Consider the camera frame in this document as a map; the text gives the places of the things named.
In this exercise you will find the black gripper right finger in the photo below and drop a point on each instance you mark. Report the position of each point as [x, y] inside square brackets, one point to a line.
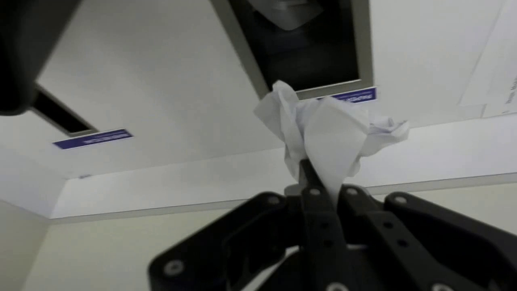
[397, 252]

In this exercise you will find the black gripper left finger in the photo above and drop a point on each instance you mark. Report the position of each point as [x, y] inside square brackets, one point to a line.
[324, 245]

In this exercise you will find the white paper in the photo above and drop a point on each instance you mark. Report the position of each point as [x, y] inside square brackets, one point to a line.
[332, 135]

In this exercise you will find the blue label strip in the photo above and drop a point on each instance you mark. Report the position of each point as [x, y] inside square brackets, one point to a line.
[358, 96]
[94, 140]

